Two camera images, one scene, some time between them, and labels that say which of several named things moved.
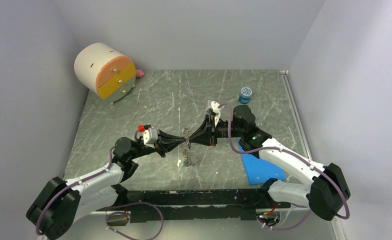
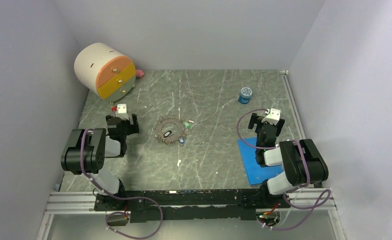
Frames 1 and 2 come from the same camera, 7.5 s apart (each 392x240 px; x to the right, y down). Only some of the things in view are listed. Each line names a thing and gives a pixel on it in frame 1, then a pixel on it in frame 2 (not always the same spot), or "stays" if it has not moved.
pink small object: (139, 73) stays
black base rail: (166, 205) stays
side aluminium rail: (290, 94) stays
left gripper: (166, 142) -> (132, 128)
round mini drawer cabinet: (105, 71) stays
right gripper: (204, 135) -> (253, 120)
